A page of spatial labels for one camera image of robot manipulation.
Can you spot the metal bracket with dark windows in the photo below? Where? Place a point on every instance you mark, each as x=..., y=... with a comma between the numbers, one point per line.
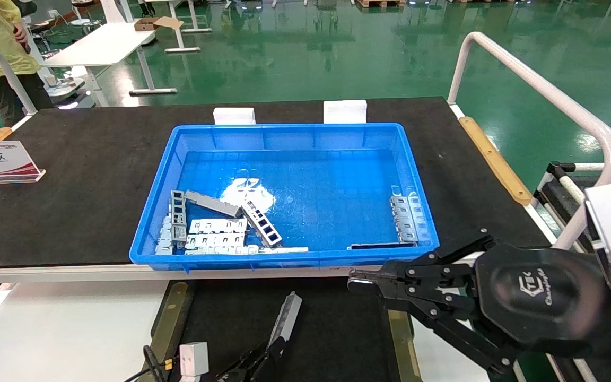
x=263, y=225

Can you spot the long silver metal channel bracket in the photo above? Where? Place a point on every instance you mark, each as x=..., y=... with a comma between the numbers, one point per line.
x=287, y=318

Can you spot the white desk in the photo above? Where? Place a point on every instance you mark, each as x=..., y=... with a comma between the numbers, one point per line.
x=104, y=45

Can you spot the white tubular guard rail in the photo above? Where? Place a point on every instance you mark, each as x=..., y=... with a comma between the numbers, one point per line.
x=523, y=74

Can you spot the small silver bracket stack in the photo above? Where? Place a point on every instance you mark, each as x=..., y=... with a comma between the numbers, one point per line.
x=165, y=241

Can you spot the dark flat metal bracket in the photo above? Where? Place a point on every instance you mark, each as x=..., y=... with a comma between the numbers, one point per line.
x=380, y=245

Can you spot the plain grey metal bracket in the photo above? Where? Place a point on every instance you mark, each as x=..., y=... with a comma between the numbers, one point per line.
x=212, y=203

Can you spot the silver bracket with square holes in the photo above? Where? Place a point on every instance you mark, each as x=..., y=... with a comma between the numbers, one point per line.
x=178, y=212

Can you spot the blue plastic bin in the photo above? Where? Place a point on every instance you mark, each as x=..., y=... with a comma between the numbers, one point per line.
x=337, y=159

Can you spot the white foam block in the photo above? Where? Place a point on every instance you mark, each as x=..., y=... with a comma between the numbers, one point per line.
x=235, y=115
x=345, y=111

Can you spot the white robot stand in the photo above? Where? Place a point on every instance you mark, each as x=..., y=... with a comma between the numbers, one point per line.
x=67, y=87

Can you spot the black cart with white tubes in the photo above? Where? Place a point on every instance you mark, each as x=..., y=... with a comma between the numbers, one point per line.
x=555, y=196

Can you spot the black table mat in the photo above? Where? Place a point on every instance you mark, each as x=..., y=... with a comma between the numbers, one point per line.
x=98, y=159

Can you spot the silver tabbed metal bracket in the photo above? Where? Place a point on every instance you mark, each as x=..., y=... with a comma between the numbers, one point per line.
x=406, y=217

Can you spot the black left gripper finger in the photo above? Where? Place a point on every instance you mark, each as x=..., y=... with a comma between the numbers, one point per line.
x=273, y=354
x=247, y=366

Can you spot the open cardboard box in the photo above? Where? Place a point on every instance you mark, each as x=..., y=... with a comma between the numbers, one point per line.
x=149, y=24

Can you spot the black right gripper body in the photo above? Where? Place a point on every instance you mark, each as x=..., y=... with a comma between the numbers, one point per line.
x=539, y=297

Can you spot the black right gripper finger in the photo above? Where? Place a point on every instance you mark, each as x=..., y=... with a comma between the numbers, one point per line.
x=443, y=323
x=433, y=273

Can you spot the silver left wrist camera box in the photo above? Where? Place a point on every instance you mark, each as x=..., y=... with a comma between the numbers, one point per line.
x=194, y=361

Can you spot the brass side rail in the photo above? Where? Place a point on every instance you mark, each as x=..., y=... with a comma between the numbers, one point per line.
x=175, y=313
x=403, y=345

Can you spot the white desk frame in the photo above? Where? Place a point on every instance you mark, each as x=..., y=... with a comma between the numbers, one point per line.
x=183, y=50

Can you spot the long wooden edge strip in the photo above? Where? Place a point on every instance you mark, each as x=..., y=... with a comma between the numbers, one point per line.
x=494, y=159

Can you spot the white slotted metal bracket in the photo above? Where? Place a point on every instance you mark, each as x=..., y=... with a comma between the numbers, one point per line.
x=212, y=241
x=215, y=226

